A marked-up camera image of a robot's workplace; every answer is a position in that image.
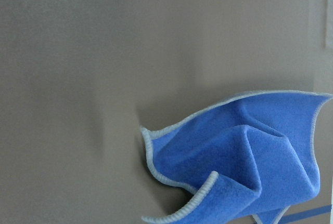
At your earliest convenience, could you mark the blue microfiber towel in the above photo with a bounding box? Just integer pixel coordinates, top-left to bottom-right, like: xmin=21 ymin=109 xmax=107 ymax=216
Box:
xmin=141 ymin=90 xmax=332 ymax=223

